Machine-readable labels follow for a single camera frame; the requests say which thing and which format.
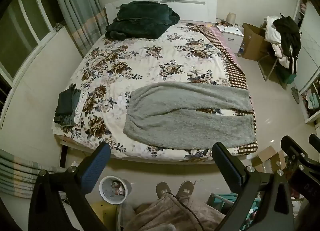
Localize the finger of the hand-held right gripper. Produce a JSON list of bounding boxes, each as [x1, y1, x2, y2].
[[280, 135, 320, 171], [309, 133, 320, 152]]

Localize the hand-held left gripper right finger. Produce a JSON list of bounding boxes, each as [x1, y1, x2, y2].
[[212, 142, 294, 231]]

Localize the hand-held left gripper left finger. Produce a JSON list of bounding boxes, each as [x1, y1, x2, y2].
[[29, 142, 112, 231]]

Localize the grey fluffy pants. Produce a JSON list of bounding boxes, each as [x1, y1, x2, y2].
[[123, 81, 257, 150]]

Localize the small open cardboard box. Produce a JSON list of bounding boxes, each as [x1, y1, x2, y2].
[[251, 145, 287, 174]]

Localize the white trash bin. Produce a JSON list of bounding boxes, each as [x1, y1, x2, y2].
[[99, 176, 129, 205]]

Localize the teal plastic basket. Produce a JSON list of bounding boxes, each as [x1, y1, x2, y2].
[[207, 192, 261, 223]]

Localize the folded clothes on wardrobe shelf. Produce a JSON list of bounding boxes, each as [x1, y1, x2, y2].
[[301, 88, 320, 109]]

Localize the person's right slipper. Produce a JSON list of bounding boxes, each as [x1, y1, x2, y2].
[[176, 180, 194, 202]]

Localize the person's slipper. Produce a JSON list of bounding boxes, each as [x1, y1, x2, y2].
[[155, 182, 173, 200], [176, 180, 194, 202]]

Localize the yellow box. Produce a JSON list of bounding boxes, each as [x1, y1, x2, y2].
[[91, 201, 118, 231]]

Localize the dark slipper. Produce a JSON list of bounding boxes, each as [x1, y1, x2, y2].
[[291, 87, 301, 104]]

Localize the folded dark green clothes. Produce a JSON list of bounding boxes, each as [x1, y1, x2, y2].
[[61, 88, 82, 128]]

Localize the person's left slipper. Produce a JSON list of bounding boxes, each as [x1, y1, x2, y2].
[[155, 182, 173, 200]]

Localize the white folded garment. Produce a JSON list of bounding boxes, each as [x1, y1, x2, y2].
[[74, 90, 88, 123]]

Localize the dark folded garment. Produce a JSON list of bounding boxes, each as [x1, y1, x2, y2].
[[53, 88, 75, 123]]

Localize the striped cloth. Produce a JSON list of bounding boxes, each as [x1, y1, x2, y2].
[[0, 149, 67, 199]]

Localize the folding chair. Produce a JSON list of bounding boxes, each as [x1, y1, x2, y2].
[[257, 52, 294, 88]]

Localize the white wardrobe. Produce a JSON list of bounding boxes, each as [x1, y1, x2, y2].
[[292, 0, 320, 124]]

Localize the large cardboard box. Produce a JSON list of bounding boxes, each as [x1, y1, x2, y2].
[[241, 23, 272, 61]]

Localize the white clothes pile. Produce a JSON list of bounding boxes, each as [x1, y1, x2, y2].
[[264, 16, 298, 69]]

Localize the floral blanket with checkered border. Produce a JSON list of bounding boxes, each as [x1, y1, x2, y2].
[[51, 22, 259, 163]]

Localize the white nightstand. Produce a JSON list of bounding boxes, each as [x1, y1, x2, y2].
[[221, 25, 245, 54]]

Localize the pink bed sheet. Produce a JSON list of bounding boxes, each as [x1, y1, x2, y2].
[[209, 25, 238, 59]]

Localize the dark green folded blanket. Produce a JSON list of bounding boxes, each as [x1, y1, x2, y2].
[[105, 0, 181, 40]]

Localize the white framed window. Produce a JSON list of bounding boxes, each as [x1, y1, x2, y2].
[[0, 0, 67, 88]]

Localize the grey-green curtain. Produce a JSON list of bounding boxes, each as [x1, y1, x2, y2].
[[49, 0, 108, 58]]

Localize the black cable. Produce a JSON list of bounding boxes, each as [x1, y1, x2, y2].
[[172, 193, 202, 231]]

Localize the white bed frame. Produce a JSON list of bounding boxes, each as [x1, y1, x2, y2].
[[51, 0, 259, 169]]

